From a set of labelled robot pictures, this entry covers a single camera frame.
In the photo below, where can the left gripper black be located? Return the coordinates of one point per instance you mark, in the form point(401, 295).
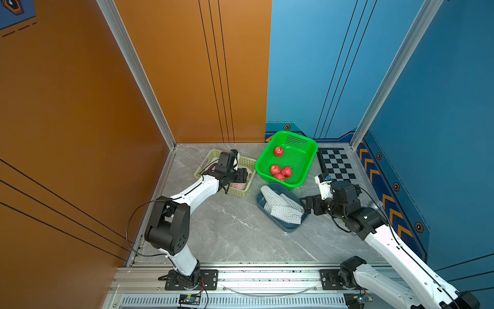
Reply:
point(242, 174)

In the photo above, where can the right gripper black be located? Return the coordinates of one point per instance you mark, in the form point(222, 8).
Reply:
point(317, 201)

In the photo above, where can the white foam net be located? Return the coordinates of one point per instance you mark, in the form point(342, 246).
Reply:
point(292, 204)
point(287, 215)
point(273, 199)

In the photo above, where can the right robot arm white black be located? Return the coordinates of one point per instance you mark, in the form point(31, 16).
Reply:
point(424, 287)

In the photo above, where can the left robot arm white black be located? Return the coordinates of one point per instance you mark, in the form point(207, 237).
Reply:
point(168, 227)

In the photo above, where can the dark teal plastic tray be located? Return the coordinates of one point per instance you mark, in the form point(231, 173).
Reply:
point(279, 189)

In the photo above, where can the black white checkerboard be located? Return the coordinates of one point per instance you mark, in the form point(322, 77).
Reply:
point(336, 163)

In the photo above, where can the green plastic mesh basket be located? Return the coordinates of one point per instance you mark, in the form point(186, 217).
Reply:
point(299, 154)

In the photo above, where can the right green circuit board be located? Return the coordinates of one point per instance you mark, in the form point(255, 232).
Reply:
point(357, 301)

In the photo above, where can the green circuit board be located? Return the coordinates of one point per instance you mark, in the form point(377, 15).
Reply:
point(189, 300)
point(357, 301)

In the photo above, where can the left green circuit board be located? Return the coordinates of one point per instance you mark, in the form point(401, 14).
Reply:
point(189, 300)

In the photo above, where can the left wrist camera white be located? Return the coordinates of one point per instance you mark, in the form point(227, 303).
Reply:
point(233, 159)

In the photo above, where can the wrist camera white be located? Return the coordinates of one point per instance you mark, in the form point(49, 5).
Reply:
point(233, 159)
point(324, 184)

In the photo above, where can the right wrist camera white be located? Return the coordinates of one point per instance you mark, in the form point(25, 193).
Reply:
point(324, 184)

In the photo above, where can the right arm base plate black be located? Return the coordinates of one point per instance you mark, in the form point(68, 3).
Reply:
point(336, 279)

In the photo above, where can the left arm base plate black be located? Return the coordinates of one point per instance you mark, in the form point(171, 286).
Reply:
point(200, 278)

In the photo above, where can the aluminium front rail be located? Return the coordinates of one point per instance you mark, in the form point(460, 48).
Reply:
point(245, 278)

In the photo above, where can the left aluminium corner post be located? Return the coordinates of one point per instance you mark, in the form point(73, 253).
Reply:
point(127, 48)

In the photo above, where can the aluminium corner post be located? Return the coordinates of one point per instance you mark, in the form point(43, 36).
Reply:
point(127, 48)
point(419, 26)

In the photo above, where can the right aluminium corner post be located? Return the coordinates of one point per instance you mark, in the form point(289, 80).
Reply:
point(419, 26)

